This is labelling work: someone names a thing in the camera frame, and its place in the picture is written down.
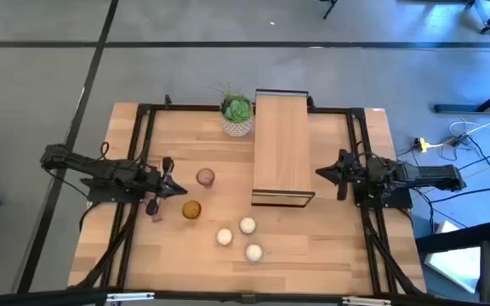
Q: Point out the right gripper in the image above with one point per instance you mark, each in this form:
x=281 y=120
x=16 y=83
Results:
x=343 y=170

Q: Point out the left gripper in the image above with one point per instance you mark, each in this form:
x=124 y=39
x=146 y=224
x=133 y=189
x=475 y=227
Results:
x=162 y=187

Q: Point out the amber glass candle holder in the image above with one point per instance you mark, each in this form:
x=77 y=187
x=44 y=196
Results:
x=191 y=209

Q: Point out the pink glass candle holder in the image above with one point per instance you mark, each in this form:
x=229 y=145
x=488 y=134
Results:
x=157 y=217
x=205 y=177

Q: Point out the tan patterned candle tin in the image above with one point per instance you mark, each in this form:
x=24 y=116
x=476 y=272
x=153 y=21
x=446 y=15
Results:
x=224 y=236

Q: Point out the white tealight candle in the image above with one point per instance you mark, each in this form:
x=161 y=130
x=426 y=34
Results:
x=254 y=253
x=248 y=225

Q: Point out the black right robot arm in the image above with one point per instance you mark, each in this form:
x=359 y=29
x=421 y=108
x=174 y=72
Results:
x=423 y=174

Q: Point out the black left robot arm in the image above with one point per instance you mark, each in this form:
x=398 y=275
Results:
x=113 y=174

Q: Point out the yellow power strip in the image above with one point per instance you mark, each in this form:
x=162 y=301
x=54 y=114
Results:
x=422 y=145

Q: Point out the succulent in white patterned pot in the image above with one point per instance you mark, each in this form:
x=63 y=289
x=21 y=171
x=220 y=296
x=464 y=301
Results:
x=237 y=111

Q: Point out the black rig crossbar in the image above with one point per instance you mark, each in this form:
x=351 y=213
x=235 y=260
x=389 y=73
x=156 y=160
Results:
x=245 y=298

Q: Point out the black beam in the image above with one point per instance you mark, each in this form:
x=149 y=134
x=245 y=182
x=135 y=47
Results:
x=457 y=238

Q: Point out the white panel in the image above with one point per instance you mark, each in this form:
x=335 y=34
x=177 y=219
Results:
x=453 y=263

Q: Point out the black stand leg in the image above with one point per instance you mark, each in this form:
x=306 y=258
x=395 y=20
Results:
x=330 y=8

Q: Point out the wooden shelf with black frame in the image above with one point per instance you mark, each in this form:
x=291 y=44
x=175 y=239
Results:
x=281 y=149

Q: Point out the black aluminium table frame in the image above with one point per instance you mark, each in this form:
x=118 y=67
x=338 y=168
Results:
x=185 y=107

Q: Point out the silver metal bracket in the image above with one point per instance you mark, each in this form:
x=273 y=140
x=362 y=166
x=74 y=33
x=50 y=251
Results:
x=130 y=296
x=366 y=301

